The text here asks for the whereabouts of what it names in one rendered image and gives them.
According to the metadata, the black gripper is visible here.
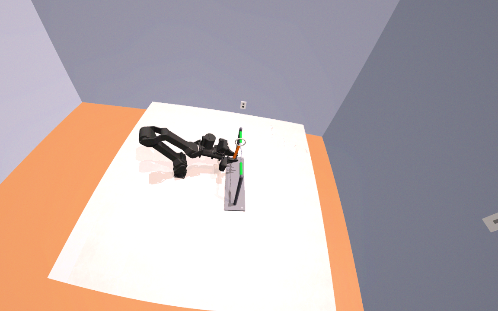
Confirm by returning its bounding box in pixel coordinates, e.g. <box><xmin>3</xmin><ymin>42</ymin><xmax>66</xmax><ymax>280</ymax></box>
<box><xmin>210</xmin><ymin>146</ymin><xmax>238</xmax><ymax>172</ymax></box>

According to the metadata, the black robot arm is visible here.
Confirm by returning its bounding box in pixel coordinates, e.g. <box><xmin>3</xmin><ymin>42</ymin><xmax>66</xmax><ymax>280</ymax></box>
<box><xmin>139</xmin><ymin>126</ymin><xmax>228</xmax><ymax>179</ymax></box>

